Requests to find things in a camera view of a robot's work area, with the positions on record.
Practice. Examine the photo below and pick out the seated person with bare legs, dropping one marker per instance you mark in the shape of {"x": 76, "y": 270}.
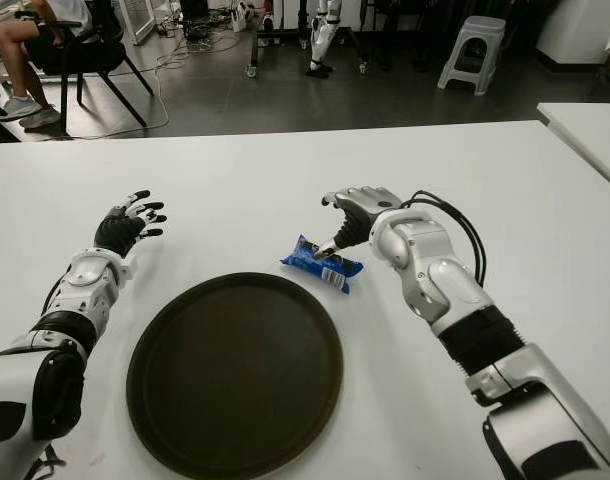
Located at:
{"x": 15, "y": 45}

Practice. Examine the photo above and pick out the white side table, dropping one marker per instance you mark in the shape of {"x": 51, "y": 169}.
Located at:
{"x": 590, "y": 130}

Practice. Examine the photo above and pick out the white cabinet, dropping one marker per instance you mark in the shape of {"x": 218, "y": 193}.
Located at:
{"x": 575, "y": 30}

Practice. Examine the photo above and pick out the black wheeled metal frame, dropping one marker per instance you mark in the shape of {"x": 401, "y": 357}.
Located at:
{"x": 253, "y": 45}

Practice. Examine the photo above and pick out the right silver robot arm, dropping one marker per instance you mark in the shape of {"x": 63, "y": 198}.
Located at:
{"x": 435, "y": 280}

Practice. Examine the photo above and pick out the black office chair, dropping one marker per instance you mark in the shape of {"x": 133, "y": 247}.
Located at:
{"x": 100, "y": 50}

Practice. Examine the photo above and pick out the white bag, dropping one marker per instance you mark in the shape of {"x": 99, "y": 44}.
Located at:
{"x": 240, "y": 17}

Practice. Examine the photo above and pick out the white framed panel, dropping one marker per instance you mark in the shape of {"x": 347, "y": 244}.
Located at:
{"x": 142, "y": 20}

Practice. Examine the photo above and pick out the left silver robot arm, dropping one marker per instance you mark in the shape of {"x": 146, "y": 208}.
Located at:
{"x": 77, "y": 292}

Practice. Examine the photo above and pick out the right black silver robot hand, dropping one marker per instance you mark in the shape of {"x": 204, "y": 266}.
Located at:
{"x": 357, "y": 220}

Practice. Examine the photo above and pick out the round dark brown tray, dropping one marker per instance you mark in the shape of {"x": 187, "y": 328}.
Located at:
{"x": 235, "y": 375}

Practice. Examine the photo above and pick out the blue Oreo cookie packet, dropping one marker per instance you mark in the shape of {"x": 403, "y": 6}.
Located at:
{"x": 305, "y": 262}

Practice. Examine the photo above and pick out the grey plastic stool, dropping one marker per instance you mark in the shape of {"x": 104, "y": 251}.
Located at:
{"x": 480, "y": 27}

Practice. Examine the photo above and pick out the white humanoid robot leg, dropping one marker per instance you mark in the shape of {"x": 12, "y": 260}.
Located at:
{"x": 321, "y": 37}

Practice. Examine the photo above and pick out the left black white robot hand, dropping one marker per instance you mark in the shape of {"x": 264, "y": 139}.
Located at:
{"x": 114, "y": 232}

